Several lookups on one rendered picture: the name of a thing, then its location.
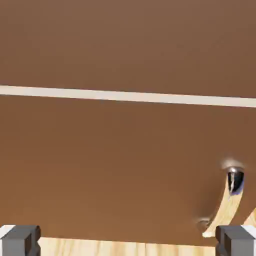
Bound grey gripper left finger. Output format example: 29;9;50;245
0;224;42;256

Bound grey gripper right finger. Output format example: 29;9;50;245
215;224;256;256

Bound brown cabinet door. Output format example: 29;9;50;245
0;0;256;99
0;94;256;248

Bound brown wooden cabinet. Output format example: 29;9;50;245
0;0;256;248

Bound curved shiny metal handle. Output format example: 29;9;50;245
201;166;246;239

